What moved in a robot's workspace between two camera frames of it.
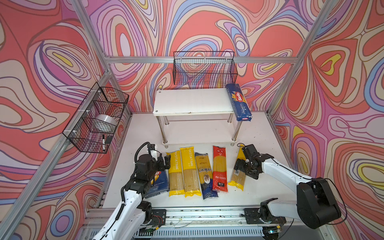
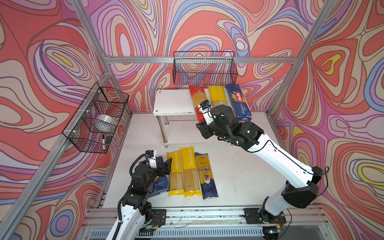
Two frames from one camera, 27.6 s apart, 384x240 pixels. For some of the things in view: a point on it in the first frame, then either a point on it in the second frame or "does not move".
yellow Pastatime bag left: x=175 y=180 does not move
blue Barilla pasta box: x=159 y=184 does not move
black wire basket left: x=92 y=127 does not move
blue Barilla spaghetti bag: x=239 y=102 does not move
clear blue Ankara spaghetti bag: x=207 y=184 does not move
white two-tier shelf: x=196 y=116 does not move
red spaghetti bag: x=219 y=179 → x=199 y=96
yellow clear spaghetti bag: x=238 y=177 → x=217 y=95
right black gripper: x=254 y=174 → x=203 y=127
